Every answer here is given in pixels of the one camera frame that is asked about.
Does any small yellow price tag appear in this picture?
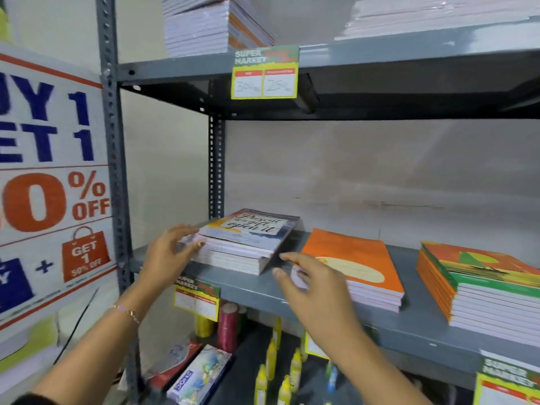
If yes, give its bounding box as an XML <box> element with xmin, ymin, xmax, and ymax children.
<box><xmin>304</xmin><ymin>332</ymin><xmax>330</xmax><ymax>360</ymax></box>

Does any stack of wrapped white notebooks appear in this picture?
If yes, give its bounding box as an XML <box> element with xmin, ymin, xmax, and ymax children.
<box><xmin>335</xmin><ymin>0</ymin><xmax>540</xmax><ymax>42</ymax></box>

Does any person's left forearm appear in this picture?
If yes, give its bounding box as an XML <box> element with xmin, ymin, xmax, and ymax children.
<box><xmin>31</xmin><ymin>289</ymin><xmax>154</xmax><ymax>405</ymax></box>

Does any stack of script-cover notebooks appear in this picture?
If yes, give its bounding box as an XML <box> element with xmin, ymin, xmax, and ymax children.
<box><xmin>179</xmin><ymin>208</ymin><xmax>301</xmax><ymax>276</ymax></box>

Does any thin beaded bracelet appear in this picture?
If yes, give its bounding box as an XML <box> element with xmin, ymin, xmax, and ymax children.
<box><xmin>112</xmin><ymin>305</ymin><xmax>141</xmax><ymax>325</ymax></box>

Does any person's right hand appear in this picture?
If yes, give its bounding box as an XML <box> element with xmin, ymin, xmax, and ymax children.
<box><xmin>272</xmin><ymin>252</ymin><xmax>367</xmax><ymax>351</ymax></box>

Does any blue white crayon box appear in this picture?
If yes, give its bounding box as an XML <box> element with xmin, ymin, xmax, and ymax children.
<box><xmin>166</xmin><ymin>344</ymin><xmax>233</xmax><ymax>405</ymax></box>

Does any white promotional banner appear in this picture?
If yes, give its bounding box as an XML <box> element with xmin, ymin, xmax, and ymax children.
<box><xmin>0</xmin><ymin>42</ymin><xmax>117</xmax><ymax>331</ymax></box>

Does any red ribbon roll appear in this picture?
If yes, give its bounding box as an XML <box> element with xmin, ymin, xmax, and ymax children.
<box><xmin>217</xmin><ymin>303</ymin><xmax>239</xmax><ymax>353</ymax></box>

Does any yellow ribbon roll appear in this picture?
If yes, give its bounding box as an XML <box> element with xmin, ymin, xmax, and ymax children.
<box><xmin>193</xmin><ymin>314</ymin><xmax>216</xmax><ymax>339</ymax></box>

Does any person's right forearm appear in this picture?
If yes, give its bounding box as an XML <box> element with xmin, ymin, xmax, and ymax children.
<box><xmin>323</xmin><ymin>329</ymin><xmax>433</xmax><ymax>405</ymax></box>

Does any row of yellow glue bottles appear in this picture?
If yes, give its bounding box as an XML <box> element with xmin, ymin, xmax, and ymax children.
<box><xmin>254</xmin><ymin>316</ymin><xmax>309</xmax><ymax>405</ymax></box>

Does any black cable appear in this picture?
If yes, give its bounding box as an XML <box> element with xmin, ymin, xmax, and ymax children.
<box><xmin>52</xmin><ymin>288</ymin><xmax>100</xmax><ymax>366</ymax></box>

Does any red white flat box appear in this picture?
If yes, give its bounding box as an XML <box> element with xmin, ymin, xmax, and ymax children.
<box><xmin>145</xmin><ymin>341</ymin><xmax>204</xmax><ymax>393</ymax></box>

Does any person's left hand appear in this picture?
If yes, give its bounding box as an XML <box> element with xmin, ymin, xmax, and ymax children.
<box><xmin>137</xmin><ymin>224</ymin><xmax>206</xmax><ymax>296</ymax></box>

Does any stack of white-edged notebooks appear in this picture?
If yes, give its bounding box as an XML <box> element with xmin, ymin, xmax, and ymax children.
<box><xmin>161</xmin><ymin>0</ymin><xmax>276</xmax><ymax>59</ymax></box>

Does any yellow green price tag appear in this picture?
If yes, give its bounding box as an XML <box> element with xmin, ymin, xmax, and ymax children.
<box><xmin>173</xmin><ymin>275</ymin><xmax>221</xmax><ymax>323</ymax></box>
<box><xmin>472</xmin><ymin>355</ymin><xmax>540</xmax><ymax>405</ymax></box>
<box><xmin>231</xmin><ymin>45</ymin><xmax>300</xmax><ymax>100</ymax></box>

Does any grey metal shelf rack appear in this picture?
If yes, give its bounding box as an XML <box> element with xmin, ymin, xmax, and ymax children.
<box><xmin>95</xmin><ymin>0</ymin><xmax>540</xmax><ymax>405</ymax></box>

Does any stack of orange green notebooks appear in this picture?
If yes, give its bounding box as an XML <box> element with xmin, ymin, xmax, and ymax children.
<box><xmin>416</xmin><ymin>241</ymin><xmax>540</xmax><ymax>349</ymax></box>

